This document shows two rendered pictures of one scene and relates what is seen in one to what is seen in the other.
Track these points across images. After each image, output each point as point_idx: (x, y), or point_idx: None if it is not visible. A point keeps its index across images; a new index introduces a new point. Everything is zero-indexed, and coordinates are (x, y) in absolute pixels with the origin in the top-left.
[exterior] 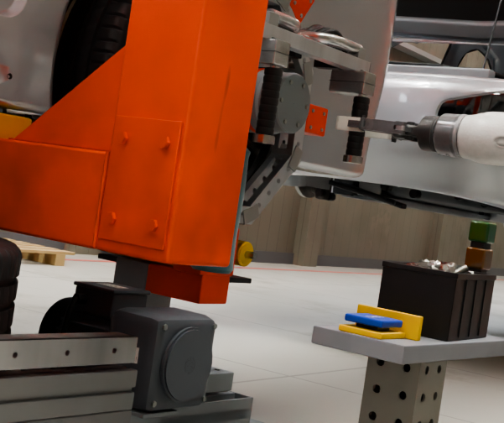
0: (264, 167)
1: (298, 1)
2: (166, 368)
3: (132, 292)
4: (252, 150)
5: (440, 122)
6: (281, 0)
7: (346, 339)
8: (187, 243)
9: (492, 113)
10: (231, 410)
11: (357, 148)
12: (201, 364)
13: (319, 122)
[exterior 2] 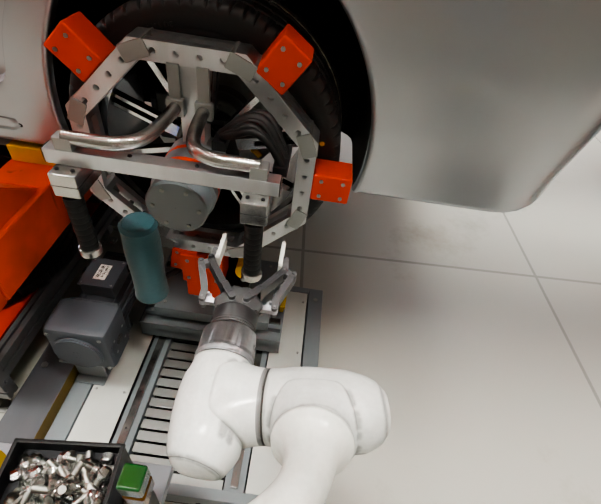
0: (276, 214)
1: (275, 66)
2: (54, 352)
3: (93, 286)
4: (288, 190)
5: (203, 331)
6: (236, 69)
7: None
8: None
9: (199, 383)
10: (257, 342)
11: (246, 269)
12: (89, 356)
13: (334, 192)
